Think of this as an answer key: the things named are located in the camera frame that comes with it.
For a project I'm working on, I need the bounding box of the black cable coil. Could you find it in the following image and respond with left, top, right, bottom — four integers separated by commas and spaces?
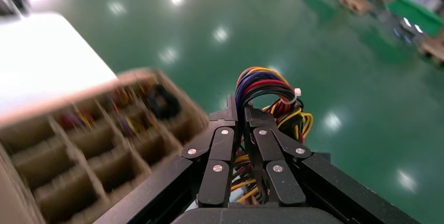
143, 85, 181, 119

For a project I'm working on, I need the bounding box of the green cloth table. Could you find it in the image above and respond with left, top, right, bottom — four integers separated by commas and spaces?
385, 0, 444, 38

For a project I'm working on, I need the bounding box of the cardboard divider box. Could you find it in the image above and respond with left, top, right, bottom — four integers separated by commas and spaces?
0, 68, 211, 224

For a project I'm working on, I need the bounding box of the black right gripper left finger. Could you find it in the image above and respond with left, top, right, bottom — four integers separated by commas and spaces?
181, 94, 240, 208

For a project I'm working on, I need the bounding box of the coloured wire bundle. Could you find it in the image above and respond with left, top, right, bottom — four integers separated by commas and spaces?
116, 111, 154, 139
230, 66, 314, 204
105, 88, 132, 113
60, 108, 93, 130

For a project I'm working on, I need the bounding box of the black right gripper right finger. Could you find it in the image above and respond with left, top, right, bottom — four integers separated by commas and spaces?
244, 106, 313, 207

